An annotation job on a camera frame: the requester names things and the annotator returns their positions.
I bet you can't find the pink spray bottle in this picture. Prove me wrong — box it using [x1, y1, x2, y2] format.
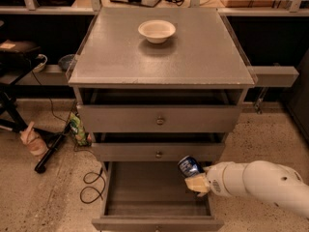
[20, 121, 47, 160]

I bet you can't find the grey open bottom drawer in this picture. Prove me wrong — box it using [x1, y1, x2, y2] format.
[92, 161, 223, 232]

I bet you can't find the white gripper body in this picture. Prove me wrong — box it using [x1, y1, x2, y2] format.
[204, 161, 234, 197]

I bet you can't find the white paper bowl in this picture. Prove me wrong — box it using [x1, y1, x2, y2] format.
[138, 20, 176, 44]

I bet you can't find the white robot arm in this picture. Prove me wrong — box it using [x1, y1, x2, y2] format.
[179, 159, 309, 218]

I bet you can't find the black stand leg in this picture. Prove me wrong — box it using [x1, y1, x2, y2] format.
[35, 124, 70, 174]

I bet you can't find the grey middle drawer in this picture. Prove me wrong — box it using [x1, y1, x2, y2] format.
[92, 132, 225, 161]

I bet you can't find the white bowl on stool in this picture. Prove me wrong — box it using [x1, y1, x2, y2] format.
[33, 54, 47, 73]

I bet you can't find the grey drawer cabinet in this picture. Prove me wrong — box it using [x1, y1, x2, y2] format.
[66, 6, 259, 232]

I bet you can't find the blue pepsi can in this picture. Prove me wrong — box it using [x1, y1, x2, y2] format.
[178, 156, 204, 178]

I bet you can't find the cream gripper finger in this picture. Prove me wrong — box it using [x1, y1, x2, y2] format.
[184, 173, 211, 196]

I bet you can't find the green chip bag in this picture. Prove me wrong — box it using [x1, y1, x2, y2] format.
[70, 112, 90, 146]

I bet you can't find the grey top drawer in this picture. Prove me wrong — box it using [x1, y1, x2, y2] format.
[76, 88, 240, 133]

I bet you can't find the dark bowl on shelf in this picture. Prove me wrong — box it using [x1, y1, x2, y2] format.
[58, 54, 75, 72]

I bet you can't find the black box on stool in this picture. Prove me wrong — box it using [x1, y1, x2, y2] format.
[0, 40, 41, 69]

